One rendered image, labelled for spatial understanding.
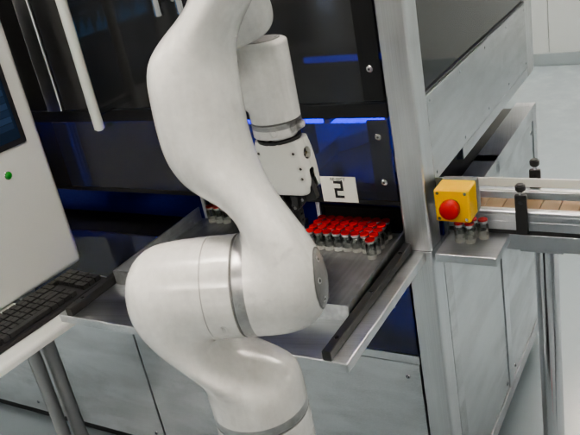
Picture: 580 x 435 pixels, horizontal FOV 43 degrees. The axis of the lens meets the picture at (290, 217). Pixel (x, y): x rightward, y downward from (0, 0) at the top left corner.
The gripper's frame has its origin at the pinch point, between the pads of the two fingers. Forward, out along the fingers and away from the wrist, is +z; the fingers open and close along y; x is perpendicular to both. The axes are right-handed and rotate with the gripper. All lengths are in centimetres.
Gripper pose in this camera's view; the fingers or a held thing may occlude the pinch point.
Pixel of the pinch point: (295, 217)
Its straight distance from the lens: 128.6
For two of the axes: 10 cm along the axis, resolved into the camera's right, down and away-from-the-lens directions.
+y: -8.6, -0.6, 5.0
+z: 1.8, 9.0, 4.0
